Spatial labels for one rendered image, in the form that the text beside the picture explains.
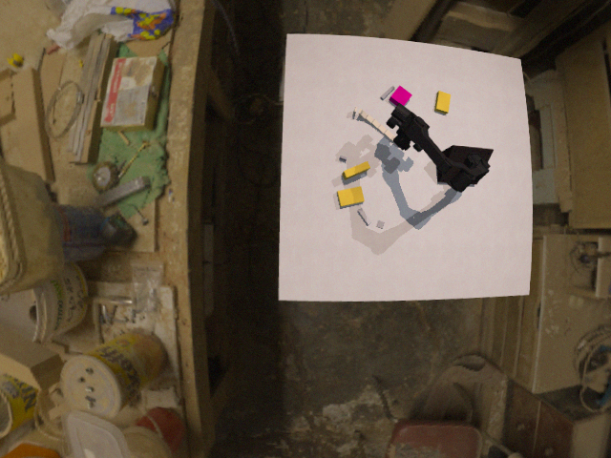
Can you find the white rectangular block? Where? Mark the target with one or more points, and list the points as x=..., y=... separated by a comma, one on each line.
x=364, y=216

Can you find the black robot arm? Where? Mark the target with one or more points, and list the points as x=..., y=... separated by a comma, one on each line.
x=416, y=129

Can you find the yellow rectangular block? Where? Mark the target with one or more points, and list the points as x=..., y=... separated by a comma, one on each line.
x=442, y=102
x=354, y=171
x=350, y=196

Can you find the magenta block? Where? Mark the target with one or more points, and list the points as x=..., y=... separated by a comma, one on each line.
x=400, y=96

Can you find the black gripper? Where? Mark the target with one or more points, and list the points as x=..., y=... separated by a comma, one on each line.
x=392, y=122

